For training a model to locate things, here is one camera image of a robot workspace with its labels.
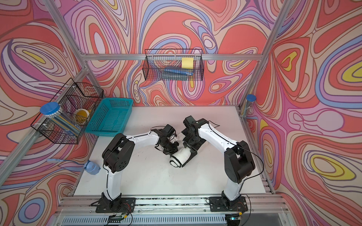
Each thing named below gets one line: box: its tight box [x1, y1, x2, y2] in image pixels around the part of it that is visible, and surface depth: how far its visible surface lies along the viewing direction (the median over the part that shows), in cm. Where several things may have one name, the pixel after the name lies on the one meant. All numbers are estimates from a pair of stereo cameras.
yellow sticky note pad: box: [181, 57, 194, 70], surface depth 90 cm
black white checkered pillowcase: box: [169, 147, 191, 168], surface depth 80 cm
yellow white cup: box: [73, 108, 90, 126], surface depth 78 cm
